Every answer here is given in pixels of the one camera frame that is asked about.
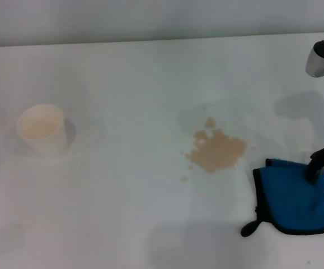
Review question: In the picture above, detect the brown water stain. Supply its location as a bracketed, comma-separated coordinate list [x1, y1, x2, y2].
[180, 103, 257, 182]

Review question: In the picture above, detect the white paper cup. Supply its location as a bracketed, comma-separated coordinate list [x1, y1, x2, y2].
[16, 103, 66, 158]

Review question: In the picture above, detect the blue rag with black trim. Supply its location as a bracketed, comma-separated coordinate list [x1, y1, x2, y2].
[240, 158, 324, 238]

